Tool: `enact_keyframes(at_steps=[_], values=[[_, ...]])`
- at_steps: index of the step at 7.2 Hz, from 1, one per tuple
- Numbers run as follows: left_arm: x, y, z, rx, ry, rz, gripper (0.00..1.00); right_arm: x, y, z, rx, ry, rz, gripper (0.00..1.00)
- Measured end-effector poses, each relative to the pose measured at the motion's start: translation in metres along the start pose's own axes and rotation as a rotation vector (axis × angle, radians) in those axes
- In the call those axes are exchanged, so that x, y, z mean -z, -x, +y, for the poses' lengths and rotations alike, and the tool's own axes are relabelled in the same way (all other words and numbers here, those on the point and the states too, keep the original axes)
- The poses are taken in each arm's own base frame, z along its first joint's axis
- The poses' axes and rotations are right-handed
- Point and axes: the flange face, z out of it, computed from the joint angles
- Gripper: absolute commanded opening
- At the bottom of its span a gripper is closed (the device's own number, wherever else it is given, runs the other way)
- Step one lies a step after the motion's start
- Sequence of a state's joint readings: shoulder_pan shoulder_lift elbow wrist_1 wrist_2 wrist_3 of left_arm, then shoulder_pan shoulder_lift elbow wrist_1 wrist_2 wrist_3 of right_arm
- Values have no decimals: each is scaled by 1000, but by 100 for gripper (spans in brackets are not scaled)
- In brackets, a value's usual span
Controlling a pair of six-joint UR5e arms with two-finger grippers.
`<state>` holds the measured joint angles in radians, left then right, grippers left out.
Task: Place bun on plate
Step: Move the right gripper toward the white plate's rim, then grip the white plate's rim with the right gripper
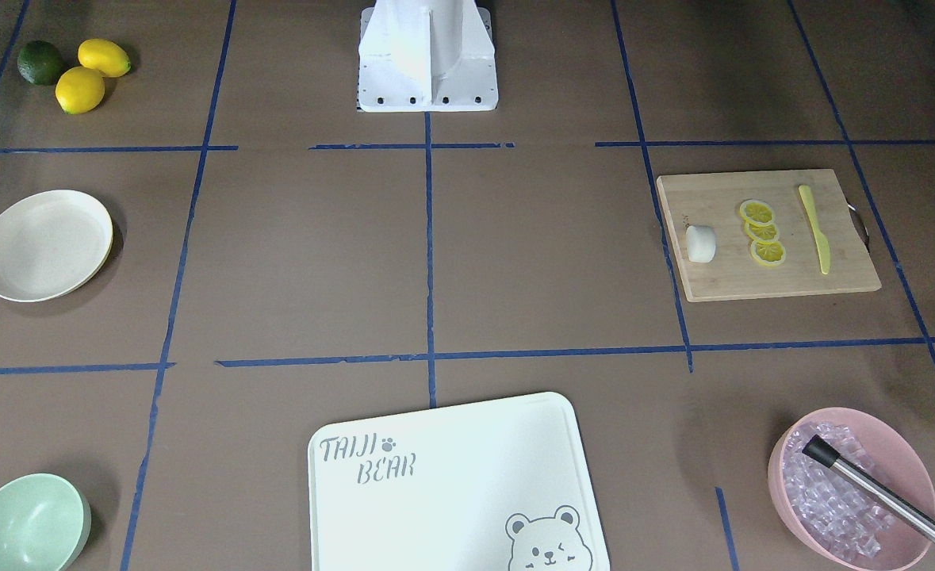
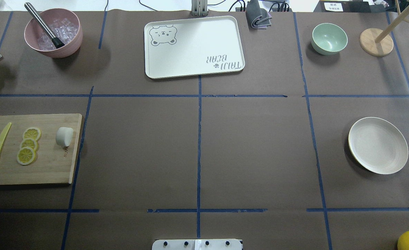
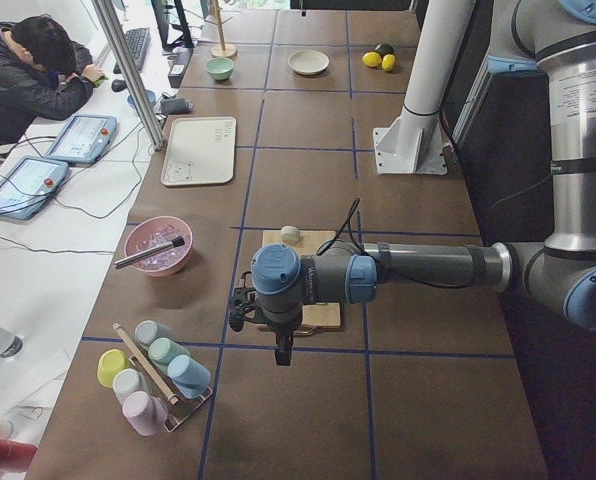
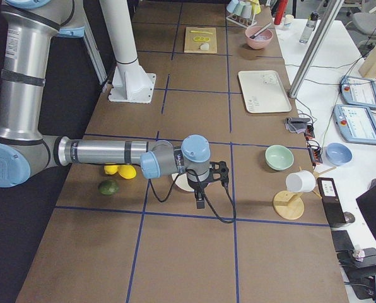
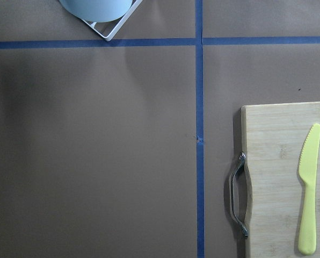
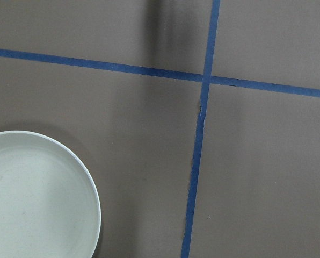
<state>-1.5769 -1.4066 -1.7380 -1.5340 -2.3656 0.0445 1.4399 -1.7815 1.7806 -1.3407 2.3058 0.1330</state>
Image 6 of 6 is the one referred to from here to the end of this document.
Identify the white round plate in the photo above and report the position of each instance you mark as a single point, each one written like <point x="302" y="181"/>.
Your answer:
<point x="49" y="204"/>

